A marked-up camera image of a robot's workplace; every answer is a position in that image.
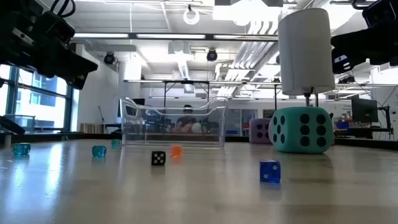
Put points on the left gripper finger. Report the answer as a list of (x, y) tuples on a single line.
[(74, 65), (76, 83)]

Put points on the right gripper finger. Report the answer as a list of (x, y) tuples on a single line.
[(343, 63), (354, 43)]

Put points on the small cyan translucent die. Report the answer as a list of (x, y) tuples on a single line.
[(99, 151), (21, 148), (115, 142)]

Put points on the large teal foam die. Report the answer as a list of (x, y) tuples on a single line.
[(300, 130)]

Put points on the large purple foam die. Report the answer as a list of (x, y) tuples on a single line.
[(259, 130)]

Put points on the clear plastic bin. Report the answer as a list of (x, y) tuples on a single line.
[(174, 140)]

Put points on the small orange translucent die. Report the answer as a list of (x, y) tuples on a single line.
[(176, 151)]

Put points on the small blue translucent die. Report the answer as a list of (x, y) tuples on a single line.
[(270, 171)]

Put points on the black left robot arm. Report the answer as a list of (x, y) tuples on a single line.
[(12, 18)]

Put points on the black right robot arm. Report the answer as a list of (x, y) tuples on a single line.
[(382, 14)]

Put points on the white shade table lamp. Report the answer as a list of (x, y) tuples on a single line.
[(306, 49)]

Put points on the large window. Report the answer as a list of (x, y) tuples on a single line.
[(40, 105)]

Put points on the black computer monitor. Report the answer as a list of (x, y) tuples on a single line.
[(136, 102), (364, 109)]

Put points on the small black die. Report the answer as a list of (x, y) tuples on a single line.
[(158, 158)]

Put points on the person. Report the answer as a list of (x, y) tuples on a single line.
[(187, 119)]

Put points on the black ceiling camera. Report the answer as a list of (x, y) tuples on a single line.
[(212, 55), (109, 58)]

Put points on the black aluminium table frame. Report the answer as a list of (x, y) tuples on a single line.
[(12, 125)]

